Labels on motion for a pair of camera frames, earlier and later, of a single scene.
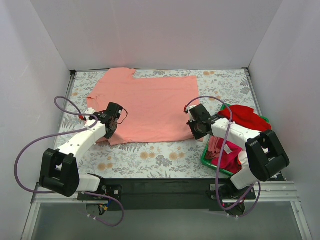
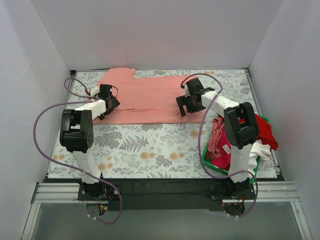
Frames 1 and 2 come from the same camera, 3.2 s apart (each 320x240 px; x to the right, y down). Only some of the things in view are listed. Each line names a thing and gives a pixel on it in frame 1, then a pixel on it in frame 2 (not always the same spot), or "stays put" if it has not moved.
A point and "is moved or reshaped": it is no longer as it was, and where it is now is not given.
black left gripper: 110,131 to 111,102
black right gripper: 196,132 to 188,103
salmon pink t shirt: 155,108 is moved or reshaped
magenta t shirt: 230,162 stays put
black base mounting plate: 169,194 stays put
